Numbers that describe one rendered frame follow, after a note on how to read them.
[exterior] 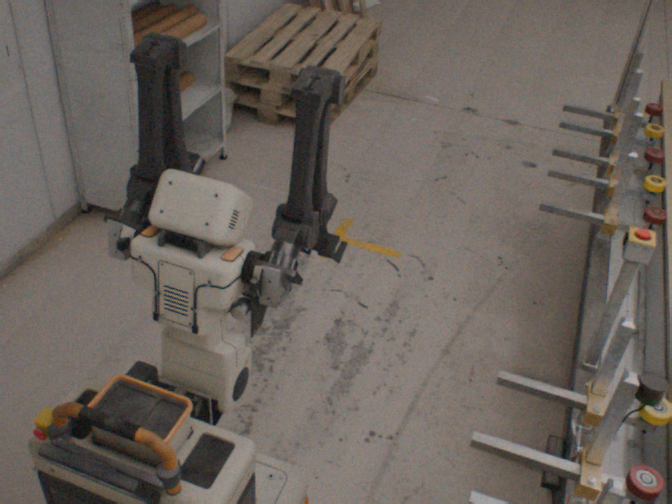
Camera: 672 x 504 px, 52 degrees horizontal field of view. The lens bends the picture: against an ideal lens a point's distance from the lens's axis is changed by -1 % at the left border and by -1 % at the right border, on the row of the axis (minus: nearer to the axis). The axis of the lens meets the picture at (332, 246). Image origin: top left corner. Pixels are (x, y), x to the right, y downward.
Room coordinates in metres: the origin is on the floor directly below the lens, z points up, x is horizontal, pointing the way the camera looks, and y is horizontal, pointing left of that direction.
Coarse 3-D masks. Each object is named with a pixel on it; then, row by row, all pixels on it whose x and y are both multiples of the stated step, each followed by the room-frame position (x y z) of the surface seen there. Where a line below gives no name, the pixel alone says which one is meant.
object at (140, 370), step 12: (132, 372) 1.35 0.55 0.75; (144, 372) 1.35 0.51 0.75; (156, 372) 1.37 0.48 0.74; (156, 384) 1.36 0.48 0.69; (168, 384) 1.29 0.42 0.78; (192, 396) 1.26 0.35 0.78; (204, 396) 1.26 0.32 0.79; (204, 408) 1.25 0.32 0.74; (216, 408) 1.31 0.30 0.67; (204, 420) 1.26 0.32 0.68; (216, 420) 1.32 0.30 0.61
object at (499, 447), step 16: (480, 448) 1.12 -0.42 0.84; (496, 448) 1.11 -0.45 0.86; (512, 448) 1.11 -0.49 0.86; (528, 448) 1.11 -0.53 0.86; (528, 464) 1.08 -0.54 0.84; (544, 464) 1.07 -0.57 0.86; (560, 464) 1.07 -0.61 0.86; (576, 464) 1.07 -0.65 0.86; (576, 480) 1.04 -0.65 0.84; (624, 480) 1.04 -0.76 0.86
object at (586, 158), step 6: (558, 150) 2.78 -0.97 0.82; (564, 150) 2.78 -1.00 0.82; (558, 156) 2.78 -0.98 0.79; (564, 156) 2.77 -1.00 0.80; (570, 156) 2.76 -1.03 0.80; (576, 156) 2.75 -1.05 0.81; (582, 156) 2.75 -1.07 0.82; (588, 156) 2.75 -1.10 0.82; (594, 156) 2.75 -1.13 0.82; (588, 162) 2.74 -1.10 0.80; (594, 162) 2.73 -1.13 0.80; (600, 162) 2.72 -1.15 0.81; (606, 162) 2.71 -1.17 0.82; (636, 168) 2.68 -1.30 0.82; (642, 168) 2.68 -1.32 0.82; (636, 174) 2.67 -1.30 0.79; (642, 174) 2.66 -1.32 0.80; (648, 174) 2.66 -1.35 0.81
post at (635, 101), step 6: (636, 96) 2.75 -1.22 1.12; (630, 102) 2.75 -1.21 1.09; (636, 102) 2.74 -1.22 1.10; (630, 108) 2.74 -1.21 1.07; (636, 108) 2.73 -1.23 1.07; (630, 114) 2.74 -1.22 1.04; (624, 120) 2.74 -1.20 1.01; (630, 120) 2.74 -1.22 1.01; (624, 126) 2.74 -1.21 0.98; (624, 132) 2.74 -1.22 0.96; (618, 138) 2.74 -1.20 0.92; (618, 144) 2.74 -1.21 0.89; (618, 150) 2.74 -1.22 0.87; (612, 156) 2.74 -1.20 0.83; (606, 174) 2.74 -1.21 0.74
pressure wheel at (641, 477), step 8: (640, 464) 1.05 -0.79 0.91; (632, 472) 1.03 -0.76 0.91; (640, 472) 1.03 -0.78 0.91; (648, 472) 1.03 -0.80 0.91; (656, 472) 1.03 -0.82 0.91; (632, 480) 1.00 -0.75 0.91; (640, 480) 1.01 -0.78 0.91; (648, 480) 1.01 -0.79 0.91; (656, 480) 1.01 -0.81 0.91; (632, 488) 0.99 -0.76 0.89; (640, 488) 0.98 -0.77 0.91; (648, 488) 0.98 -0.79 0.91; (656, 488) 0.99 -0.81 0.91; (640, 496) 0.98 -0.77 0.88; (648, 496) 0.97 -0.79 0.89; (656, 496) 0.98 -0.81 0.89
